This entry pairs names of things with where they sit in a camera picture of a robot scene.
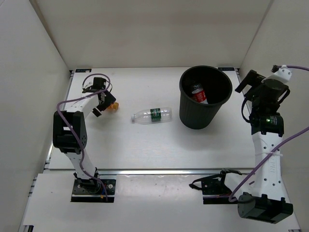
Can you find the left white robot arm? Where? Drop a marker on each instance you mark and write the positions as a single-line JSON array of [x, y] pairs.
[[69, 129]]

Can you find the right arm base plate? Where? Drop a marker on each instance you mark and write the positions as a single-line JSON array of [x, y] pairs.
[[214, 192]]

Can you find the table corner sticker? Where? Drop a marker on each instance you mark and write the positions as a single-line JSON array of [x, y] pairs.
[[83, 70], [226, 69]]

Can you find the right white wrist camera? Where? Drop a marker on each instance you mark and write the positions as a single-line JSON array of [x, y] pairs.
[[280, 73]]

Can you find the black plastic bin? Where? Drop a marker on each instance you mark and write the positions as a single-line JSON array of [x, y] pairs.
[[204, 89]]

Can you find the clear bottle green label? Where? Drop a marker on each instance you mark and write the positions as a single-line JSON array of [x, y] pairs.
[[151, 116]]

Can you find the clear bottle red label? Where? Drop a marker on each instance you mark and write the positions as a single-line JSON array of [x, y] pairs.
[[198, 93]]

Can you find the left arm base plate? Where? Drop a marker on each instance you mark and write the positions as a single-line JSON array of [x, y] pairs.
[[89, 191]]

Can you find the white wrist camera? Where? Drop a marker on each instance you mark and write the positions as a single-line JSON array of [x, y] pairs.
[[88, 88], [280, 73]]

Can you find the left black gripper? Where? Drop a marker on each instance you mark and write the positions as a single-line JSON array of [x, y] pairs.
[[109, 100]]

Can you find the right table corner sticker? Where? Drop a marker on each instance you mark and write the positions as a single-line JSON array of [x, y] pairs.
[[226, 69]]

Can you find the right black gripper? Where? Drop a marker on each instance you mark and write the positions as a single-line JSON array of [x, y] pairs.
[[253, 79]]

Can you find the left table corner sticker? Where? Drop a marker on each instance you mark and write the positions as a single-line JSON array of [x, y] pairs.
[[83, 70]]

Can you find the small orange juice bottle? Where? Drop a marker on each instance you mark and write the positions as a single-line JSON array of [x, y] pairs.
[[113, 107]]

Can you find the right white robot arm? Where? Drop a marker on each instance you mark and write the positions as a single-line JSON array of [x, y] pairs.
[[258, 195]]

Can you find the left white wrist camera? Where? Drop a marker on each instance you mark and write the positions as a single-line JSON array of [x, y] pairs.
[[88, 88]]

